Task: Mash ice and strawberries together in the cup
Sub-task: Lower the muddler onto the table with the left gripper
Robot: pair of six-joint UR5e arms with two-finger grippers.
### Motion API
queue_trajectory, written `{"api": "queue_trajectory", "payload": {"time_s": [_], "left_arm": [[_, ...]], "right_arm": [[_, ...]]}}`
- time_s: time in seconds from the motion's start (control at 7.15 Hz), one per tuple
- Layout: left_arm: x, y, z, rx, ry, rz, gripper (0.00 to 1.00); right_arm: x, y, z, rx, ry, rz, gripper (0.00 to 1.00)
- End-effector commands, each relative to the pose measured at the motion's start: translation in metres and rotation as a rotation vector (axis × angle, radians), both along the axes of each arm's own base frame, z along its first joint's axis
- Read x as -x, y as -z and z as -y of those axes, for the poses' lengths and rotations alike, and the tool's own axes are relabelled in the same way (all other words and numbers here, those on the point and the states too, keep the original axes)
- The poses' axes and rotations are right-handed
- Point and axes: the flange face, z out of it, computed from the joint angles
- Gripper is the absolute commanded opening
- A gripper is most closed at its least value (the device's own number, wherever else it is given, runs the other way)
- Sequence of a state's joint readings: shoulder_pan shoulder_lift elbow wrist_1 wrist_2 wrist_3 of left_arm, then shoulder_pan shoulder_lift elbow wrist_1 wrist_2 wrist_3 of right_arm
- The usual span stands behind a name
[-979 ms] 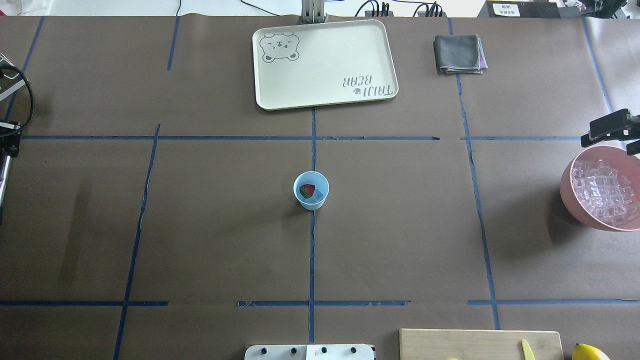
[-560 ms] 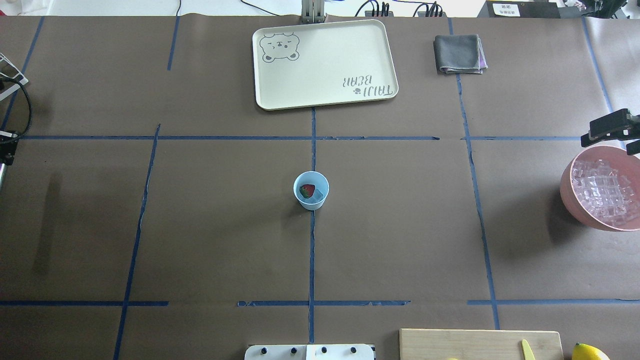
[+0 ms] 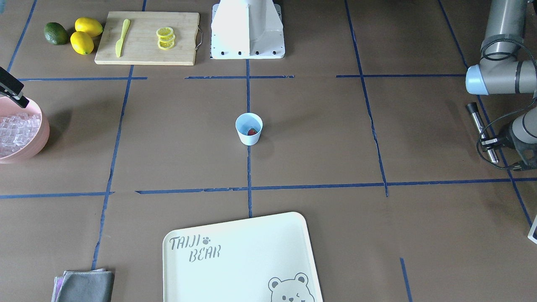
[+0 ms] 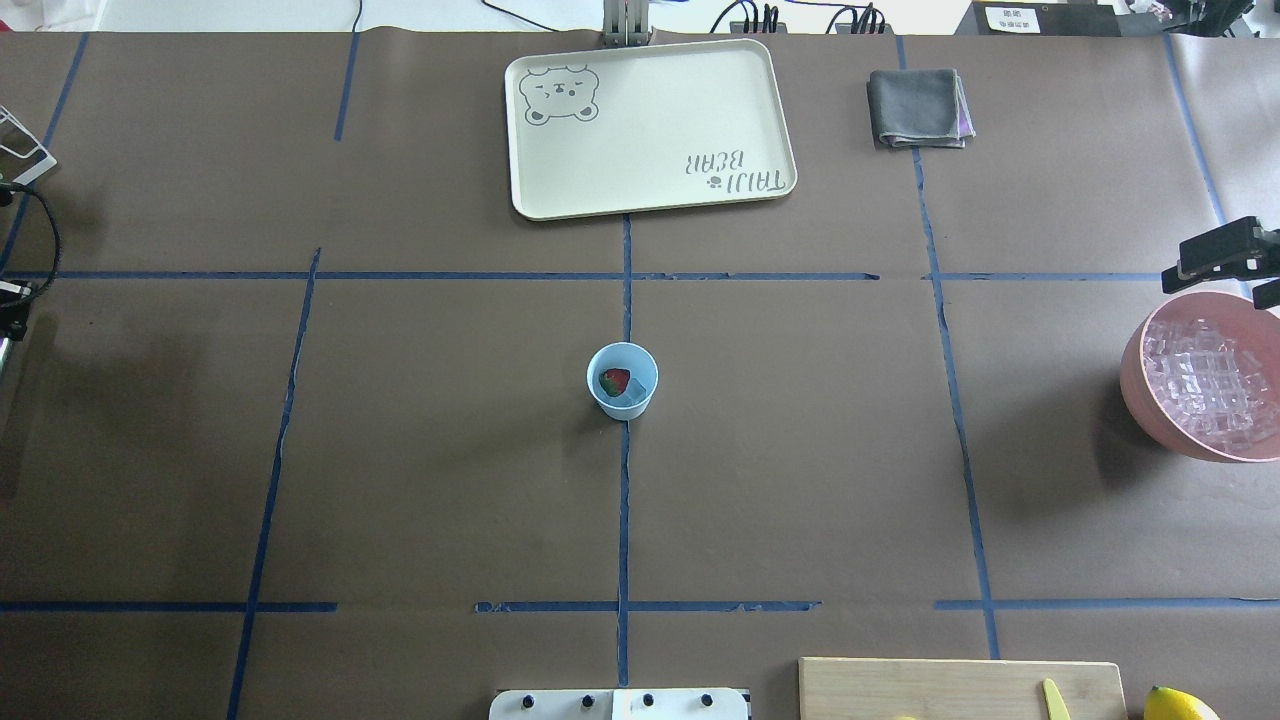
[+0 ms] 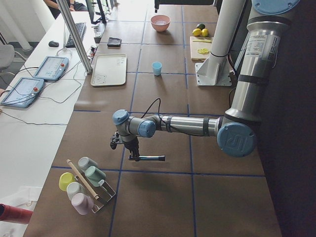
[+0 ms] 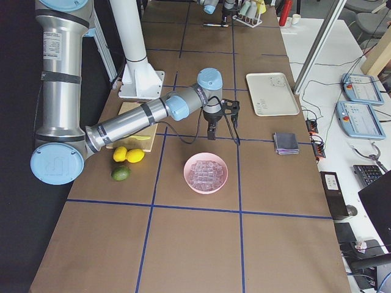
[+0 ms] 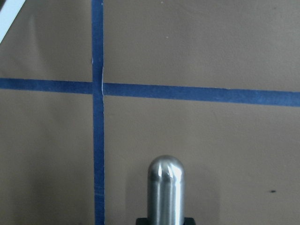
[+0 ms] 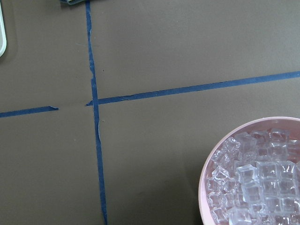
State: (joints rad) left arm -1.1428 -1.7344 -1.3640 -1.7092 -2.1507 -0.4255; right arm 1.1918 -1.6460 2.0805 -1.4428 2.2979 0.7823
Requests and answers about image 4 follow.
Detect ice cube in cup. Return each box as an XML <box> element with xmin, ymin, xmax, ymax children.
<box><xmin>614</xmin><ymin>375</ymin><xmax>652</xmax><ymax>407</ymax></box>

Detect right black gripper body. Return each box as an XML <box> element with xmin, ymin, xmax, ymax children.
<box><xmin>1258</xmin><ymin>229</ymin><xmax>1279</xmax><ymax>275</ymax></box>

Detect cream bear tray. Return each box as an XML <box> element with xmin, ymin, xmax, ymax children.
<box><xmin>504</xmin><ymin>38</ymin><xmax>797</xmax><ymax>222</ymax></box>

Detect yellow lemon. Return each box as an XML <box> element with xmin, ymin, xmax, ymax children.
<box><xmin>1142</xmin><ymin>685</ymin><xmax>1220</xmax><ymax>720</ymax></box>

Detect folded grey cloth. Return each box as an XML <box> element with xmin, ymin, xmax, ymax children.
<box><xmin>867</xmin><ymin>68</ymin><xmax>977</xmax><ymax>149</ymax></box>

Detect blue plastic cup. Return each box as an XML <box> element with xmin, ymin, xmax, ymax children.
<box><xmin>585</xmin><ymin>342</ymin><xmax>659</xmax><ymax>421</ymax></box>

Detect yellow knife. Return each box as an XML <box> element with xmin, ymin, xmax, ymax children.
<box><xmin>1041</xmin><ymin>678</ymin><xmax>1071</xmax><ymax>720</ymax></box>

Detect pile of clear ice cubes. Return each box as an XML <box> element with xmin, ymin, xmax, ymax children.
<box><xmin>1142</xmin><ymin>318</ymin><xmax>1279</xmax><ymax>454</ymax></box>

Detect wooden cutting board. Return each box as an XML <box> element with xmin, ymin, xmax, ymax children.
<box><xmin>797</xmin><ymin>657</ymin><xmax>1128</xmax><ymax>719</ymax></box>

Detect aluminium frame post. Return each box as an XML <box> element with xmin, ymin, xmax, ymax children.
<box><xmin>602</xmin><ymin>0</ymin><xmax>652</xmax><ymax>47</ymax></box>

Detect pink bowl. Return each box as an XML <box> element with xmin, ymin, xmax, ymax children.
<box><xmin>1120</xmin><ymin>291</ymin><xmax>1277</xmax><ymax>464</ymax></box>

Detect red strawberry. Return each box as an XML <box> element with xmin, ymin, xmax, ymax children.
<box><xmin>596</xmin><ymin>368</ymin><xmax>631</xmax><ymax>398</ymax></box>

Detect black box with label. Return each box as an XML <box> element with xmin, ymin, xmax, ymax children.
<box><xmin>954</xmin><ymin>1</ymin><xmax>1123</xmax><ymax>37</ymax></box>

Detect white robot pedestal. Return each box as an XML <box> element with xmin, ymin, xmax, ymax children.
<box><xmin>488</xmin><ymin>687</ymin><xmax>753</xmax><ymax>719</ymax></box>

